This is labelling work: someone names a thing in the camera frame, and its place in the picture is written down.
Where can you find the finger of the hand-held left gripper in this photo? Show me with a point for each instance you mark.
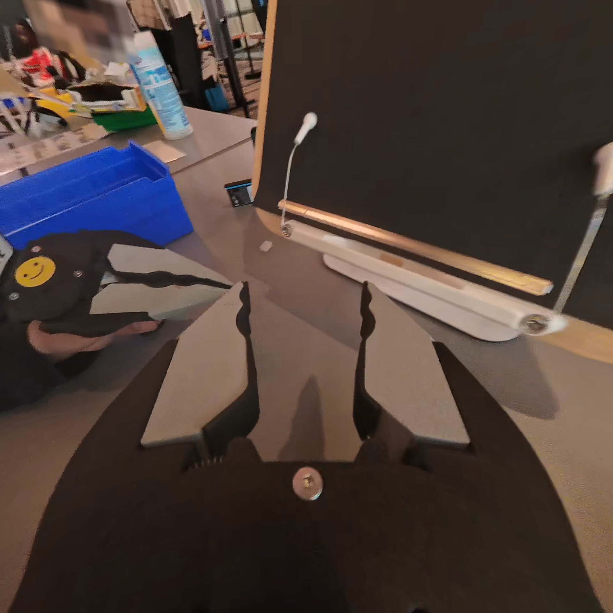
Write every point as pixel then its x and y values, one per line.
pixel 143 300
pixel 153 261

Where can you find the open cardboard box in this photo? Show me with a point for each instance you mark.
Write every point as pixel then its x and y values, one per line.
pixel 105 93

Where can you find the blue plastic bin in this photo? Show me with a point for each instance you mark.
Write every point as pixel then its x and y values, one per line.
pixel 96 201

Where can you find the yellow plastic item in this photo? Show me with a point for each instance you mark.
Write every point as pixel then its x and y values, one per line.
pixel 52 103

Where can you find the black wooden book stand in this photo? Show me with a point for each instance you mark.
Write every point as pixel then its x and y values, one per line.
pixel 431 119

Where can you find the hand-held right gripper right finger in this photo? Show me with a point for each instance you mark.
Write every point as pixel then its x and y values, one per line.
pixel 407 383

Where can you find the green plastic bin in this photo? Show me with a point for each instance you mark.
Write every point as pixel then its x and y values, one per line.
pixel 124 119

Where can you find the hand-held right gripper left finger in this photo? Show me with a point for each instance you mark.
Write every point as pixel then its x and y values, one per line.
pixel 201 378

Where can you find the white wipes canister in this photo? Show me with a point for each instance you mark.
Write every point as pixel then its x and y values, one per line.
pixel 163 91

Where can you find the person's left hand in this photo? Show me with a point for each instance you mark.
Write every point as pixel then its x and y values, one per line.
pixel 72 345

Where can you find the white barcode label sheet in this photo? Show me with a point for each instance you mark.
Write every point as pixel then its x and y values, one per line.
pixel 165 152

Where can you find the printed paper sheet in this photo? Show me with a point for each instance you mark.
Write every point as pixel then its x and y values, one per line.
pixel 52 148

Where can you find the small white paper scrap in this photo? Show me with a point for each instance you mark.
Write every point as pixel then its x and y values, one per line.
pixel 266 246

